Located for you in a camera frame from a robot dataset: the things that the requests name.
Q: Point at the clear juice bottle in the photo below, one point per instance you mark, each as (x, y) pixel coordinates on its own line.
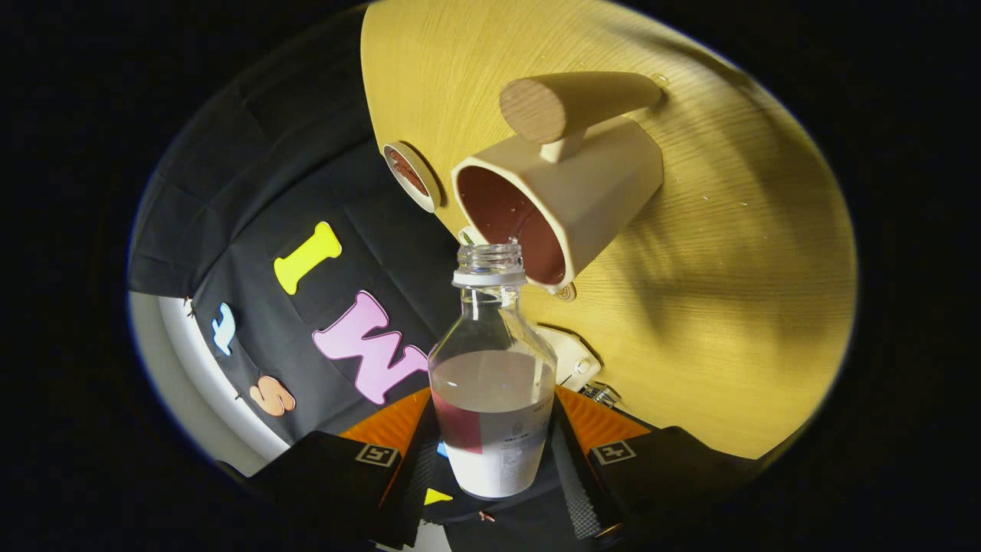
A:
(490, 414)

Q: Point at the wooden table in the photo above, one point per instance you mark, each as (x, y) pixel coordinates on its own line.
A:
(728, 307)

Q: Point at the red meat piece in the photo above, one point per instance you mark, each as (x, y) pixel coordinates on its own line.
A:
(406, 170)

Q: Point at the white round plate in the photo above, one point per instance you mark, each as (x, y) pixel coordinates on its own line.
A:
(428, 184)

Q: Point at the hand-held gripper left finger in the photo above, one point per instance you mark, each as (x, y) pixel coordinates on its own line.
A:
(410, 483)

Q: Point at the black backdrop cloth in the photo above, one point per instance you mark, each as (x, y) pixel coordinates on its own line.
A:
(253, 192)

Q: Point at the white divided bean dish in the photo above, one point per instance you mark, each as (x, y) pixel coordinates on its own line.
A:
(467, 234)

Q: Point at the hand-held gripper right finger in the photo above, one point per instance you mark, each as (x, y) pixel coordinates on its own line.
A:
(575, 483)

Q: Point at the round brown coaster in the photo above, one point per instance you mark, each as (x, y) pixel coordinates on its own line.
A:
(567, 291)

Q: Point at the white toaster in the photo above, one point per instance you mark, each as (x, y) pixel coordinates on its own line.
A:
(571, 356)

